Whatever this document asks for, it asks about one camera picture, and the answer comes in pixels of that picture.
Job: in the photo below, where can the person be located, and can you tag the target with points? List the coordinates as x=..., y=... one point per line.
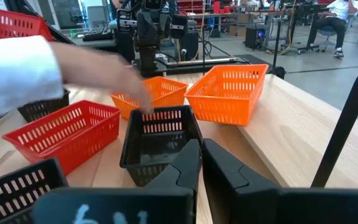
x=334, y=18

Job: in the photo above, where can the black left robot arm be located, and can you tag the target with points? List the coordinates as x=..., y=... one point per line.
x=148, y=59

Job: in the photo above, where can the grey office chair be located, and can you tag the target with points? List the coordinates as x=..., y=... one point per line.
x=326, y=32

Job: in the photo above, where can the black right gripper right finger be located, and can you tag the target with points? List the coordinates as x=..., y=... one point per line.
x=259, y=207

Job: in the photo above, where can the person's hand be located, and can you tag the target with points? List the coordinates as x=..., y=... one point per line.
x=138, y=90

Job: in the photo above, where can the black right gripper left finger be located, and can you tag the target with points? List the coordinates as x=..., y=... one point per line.
x=120, y=207

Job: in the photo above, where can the red plastic slotted basket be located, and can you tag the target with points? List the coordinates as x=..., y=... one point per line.
x=64, y=137
x=8, y=23

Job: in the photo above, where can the orange plastic slotted basket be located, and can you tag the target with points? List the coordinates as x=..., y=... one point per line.
x=228, y=99
x=163, y=91

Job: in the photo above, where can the red storage bin shelving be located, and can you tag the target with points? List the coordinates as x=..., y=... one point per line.
x=194, y=5

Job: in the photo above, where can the black computer tower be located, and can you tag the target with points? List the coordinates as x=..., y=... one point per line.
x=255, y=37

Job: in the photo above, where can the person's forearm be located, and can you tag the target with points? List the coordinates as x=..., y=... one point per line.
x=26, y=71

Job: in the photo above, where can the black keyboard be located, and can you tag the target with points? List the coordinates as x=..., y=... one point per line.
x=98, y=34

